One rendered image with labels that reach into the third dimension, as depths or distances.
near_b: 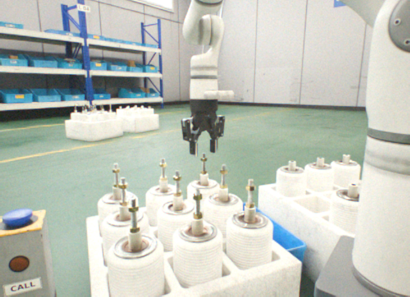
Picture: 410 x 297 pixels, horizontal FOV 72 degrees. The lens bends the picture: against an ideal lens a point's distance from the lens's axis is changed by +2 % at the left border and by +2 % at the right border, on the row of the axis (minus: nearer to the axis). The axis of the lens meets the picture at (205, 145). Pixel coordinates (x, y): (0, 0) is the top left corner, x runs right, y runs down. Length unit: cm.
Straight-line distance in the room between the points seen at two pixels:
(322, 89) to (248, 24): 248
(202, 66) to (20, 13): 542
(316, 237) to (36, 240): 64
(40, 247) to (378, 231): 47
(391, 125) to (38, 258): 51
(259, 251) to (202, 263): 12
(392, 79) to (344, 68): 646
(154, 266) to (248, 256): 19
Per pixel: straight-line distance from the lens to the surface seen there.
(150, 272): 52
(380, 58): 34
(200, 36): 73
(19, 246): 53
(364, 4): 43
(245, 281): 57
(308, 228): 85
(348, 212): 78
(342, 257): 45
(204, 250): 53
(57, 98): 529
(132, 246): 52
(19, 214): 54
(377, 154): 35
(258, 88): 744
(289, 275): 63
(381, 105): 34
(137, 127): 325
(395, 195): 35
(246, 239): 58
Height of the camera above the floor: 53
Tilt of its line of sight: 12 degrees down
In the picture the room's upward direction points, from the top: straight up
